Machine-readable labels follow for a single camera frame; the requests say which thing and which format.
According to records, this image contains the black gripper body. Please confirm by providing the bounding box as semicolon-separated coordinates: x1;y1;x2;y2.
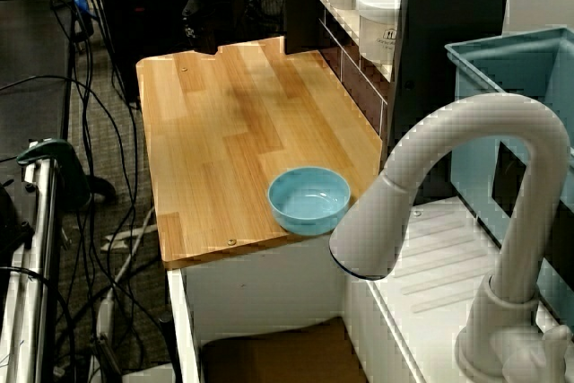
180;0;217;39

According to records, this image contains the light blue bowl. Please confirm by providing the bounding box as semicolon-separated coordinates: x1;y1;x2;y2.
267;166;352;237

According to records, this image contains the white toy sink unit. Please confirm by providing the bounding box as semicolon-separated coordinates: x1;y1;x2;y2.
165;196;574;383

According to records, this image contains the black computer case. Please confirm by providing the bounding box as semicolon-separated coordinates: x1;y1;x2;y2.
96;0;194;104

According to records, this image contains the wooden countertop board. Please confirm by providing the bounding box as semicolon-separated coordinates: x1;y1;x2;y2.
135;35;385;264

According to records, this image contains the black vertical panel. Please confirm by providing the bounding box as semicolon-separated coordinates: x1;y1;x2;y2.
283;0;332;55

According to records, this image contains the brown tiled backsplash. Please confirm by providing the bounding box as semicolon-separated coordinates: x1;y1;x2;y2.
317;8;389;138

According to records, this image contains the printed jar with white lid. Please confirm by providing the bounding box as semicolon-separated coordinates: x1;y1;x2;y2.
355;0;404;66

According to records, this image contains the green clamp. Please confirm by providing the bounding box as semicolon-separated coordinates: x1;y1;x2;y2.
16;138;91;213

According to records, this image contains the teal plastic bin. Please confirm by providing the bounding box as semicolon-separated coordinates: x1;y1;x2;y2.
443;26;574;326

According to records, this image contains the white curved faucet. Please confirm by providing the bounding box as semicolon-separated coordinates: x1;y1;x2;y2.
328;92;573;383

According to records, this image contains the black cable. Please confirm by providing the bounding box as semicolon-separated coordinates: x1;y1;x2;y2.
0;75;141;294

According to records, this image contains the white floor cable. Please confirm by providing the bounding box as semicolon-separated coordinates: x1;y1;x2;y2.
87;205;158;383

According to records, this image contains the black upright post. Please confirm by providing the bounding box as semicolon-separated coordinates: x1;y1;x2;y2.
387;0;515;146

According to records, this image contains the silver metal rail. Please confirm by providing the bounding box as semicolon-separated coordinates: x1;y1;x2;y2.
7;143;60;383

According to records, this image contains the white faucet handle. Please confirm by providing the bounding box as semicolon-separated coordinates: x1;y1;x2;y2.
535;324;574;383

